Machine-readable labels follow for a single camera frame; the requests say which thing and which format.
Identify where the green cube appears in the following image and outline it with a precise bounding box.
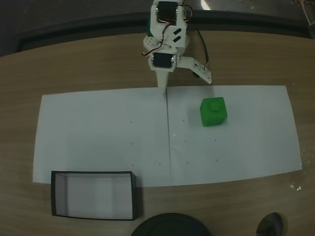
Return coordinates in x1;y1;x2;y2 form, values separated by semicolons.
199;97;228;128

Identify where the black cardboard box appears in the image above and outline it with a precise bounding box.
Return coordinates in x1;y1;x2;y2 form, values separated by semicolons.
51;170;139;221

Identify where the white paper sheet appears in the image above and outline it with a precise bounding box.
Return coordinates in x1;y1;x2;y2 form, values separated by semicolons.
32;88;172;188
166;85;303;187

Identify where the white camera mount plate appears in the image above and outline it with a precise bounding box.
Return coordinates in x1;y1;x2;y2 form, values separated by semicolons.
177;56;213;85

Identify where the black camera cable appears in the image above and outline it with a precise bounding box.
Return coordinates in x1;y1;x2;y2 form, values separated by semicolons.
196;29;210;72

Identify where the black round camera stand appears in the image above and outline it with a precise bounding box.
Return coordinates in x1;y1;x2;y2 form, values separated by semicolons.
130;213;212;236

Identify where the round table cable hole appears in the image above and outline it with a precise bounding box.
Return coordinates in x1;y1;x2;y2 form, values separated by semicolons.
255;212;284;236

